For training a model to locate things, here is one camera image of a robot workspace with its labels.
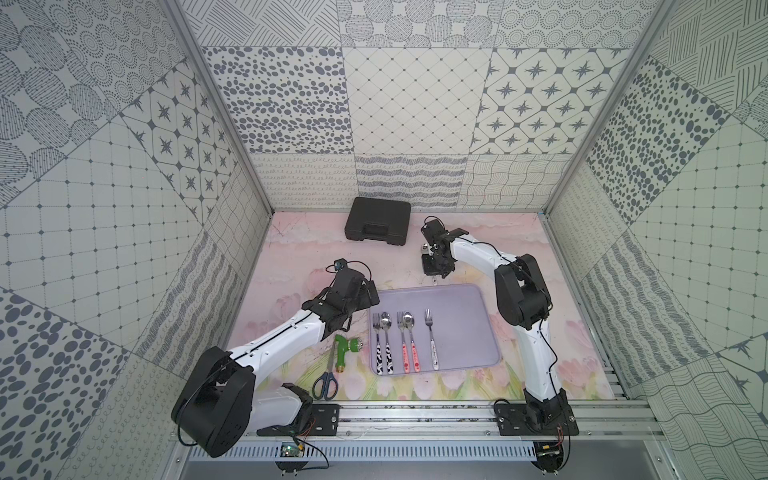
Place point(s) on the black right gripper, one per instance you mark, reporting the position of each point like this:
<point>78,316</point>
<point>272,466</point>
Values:
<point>429,270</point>

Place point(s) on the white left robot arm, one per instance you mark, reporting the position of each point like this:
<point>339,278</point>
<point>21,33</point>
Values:
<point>219,403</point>

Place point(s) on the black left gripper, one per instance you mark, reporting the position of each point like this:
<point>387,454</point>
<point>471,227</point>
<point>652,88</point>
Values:
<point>364,291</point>

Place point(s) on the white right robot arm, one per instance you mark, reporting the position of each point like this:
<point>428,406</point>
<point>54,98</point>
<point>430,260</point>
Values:
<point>524,302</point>

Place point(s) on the pink handle spoon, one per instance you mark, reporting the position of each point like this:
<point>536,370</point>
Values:
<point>409,323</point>

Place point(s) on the blue handled scissors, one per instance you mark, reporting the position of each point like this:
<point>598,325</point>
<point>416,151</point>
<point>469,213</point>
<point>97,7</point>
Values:
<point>326,385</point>

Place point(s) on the aluminium mounting rail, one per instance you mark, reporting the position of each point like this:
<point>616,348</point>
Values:
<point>422,420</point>

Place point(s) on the white floral handle fork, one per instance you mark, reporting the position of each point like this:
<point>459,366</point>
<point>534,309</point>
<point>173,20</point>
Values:
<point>433,348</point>

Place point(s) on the green spray nozzle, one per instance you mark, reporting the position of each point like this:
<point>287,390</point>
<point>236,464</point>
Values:
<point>344,346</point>

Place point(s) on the cow pattern handle spoon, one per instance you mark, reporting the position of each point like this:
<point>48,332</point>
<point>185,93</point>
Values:
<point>385,321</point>

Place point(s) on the black plastic tool case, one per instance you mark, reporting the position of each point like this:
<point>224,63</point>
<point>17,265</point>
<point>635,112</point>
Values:
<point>378,219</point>

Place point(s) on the lavender placemat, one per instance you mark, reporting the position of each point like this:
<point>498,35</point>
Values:
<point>462,328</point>

